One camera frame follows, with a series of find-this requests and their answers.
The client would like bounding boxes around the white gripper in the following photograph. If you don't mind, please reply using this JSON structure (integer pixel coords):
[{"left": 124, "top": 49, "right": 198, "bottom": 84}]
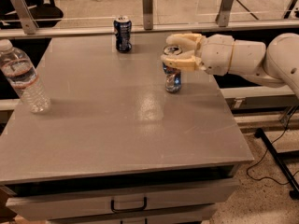
[{"left": 161, "top": 33, "right": 235, "bottom": 76}]

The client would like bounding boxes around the crushed redbull can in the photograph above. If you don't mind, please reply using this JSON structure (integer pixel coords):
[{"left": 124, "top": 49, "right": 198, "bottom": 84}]
[{"left": 163, "top": 45, "right": 182, "bottom": 93}]

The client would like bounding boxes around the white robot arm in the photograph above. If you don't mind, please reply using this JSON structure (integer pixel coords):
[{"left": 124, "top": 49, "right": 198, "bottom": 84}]
[{"left": 161, "top": 33, "right": 299, "bottom": 97}]

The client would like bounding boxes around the dark blue soda can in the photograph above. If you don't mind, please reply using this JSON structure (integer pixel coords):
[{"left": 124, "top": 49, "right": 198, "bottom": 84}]
[{"left": 113, "top": 16, "right": 132, "bottom": 52}]

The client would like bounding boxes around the black stand base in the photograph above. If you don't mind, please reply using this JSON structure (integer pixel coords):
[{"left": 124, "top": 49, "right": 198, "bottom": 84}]
[{"left": 254, "top": 128, "right": 299, "bottom": 200}]

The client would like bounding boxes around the black office chair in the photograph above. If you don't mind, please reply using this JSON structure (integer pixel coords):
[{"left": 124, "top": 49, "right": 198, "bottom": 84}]
[{"left": 0, "top": 0, "right": 64, "bottom": 29}]

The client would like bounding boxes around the clear plastic water bottle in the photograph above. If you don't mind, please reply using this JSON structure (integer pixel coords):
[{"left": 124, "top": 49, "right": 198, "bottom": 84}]
[{"left": 0, "top": 39, "right": 50, "bottom": 113}]

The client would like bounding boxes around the grey cabinet drawer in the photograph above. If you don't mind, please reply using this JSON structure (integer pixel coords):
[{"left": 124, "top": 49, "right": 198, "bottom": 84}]
[{"left": 7, "top": 178, "right": 238, "bottom": 220}]

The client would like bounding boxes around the right metal bracket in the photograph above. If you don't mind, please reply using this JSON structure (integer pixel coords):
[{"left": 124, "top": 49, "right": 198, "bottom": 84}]
[{"left": 216, "top": 0, "right": 234, "bottom": 27}]

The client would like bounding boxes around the metal bracket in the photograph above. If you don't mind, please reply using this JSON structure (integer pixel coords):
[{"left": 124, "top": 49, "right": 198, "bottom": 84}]
[
  {"left": 10, "top": 0, "right": 38, "bottom": 35},
  {"left": 216, "top": 0, "right": 234, "bottom": 27},
  {"left": 142, "top": 0, "right": 153, "bottom": 30}
]

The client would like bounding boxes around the middle metal bracket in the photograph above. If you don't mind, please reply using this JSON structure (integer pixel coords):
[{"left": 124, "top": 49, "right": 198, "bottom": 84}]
[{"left": 142, "top": 0, "right": 153, "bottom": 30}]

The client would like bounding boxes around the black cable on floor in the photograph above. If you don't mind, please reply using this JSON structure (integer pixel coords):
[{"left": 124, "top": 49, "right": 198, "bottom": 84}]
[{"left": 246, "top": 105, "right": 299, "bottom": 187}]

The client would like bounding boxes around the left metal bracket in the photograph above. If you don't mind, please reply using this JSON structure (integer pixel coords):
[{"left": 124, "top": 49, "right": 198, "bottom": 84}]
[{"left": 10, "top": 0, "right": 38, "bottom": 35}]

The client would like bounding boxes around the black drawer handle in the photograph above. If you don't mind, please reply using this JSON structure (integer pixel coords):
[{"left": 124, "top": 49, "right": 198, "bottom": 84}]
[{"left": 110, "top": 197, "right": 148, "bottom": 214}]

